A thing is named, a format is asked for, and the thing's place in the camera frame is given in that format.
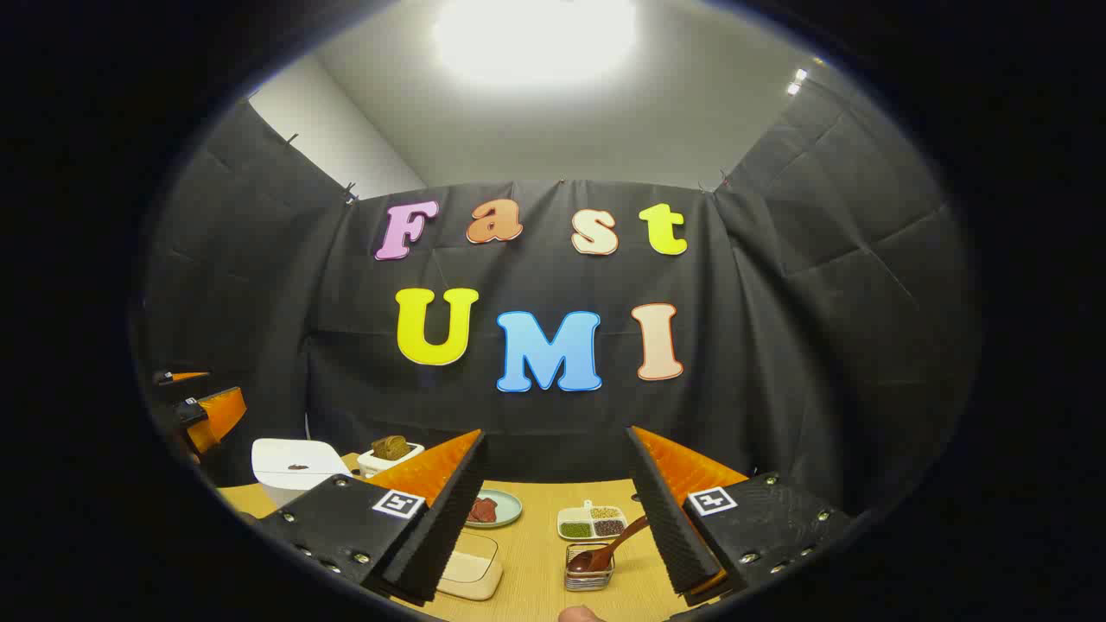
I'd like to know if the clear rectangular tray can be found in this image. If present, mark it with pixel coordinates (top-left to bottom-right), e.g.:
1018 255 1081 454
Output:
436 530 505 602

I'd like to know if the bright ceiling light panel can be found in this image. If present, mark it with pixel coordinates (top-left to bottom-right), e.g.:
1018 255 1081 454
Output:
432 0 640 87

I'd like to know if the clear wire chopstick holder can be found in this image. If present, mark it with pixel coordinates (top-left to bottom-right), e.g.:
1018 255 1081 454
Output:
564 543 616 593

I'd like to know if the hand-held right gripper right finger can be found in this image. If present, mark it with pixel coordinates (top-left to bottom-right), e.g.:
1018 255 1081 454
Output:
626 425 856 607

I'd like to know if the pale green plate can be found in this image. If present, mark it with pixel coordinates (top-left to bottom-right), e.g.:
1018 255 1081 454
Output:
467 489 524 530

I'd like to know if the brown wooden spoon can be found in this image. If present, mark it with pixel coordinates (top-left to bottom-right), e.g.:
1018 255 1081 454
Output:
566 516 651 575

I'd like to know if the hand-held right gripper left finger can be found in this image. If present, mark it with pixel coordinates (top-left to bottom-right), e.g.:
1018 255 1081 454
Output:
253 428 489 607

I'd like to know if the white toaster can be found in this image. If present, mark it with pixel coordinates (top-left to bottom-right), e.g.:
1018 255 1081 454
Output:
357 436 426 479

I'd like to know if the white rice cooker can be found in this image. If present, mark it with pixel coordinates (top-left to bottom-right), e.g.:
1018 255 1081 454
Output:
251 438 353 509

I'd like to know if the white divided grain dish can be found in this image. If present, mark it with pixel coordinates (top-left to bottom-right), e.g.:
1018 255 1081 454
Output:
557 499 628 543

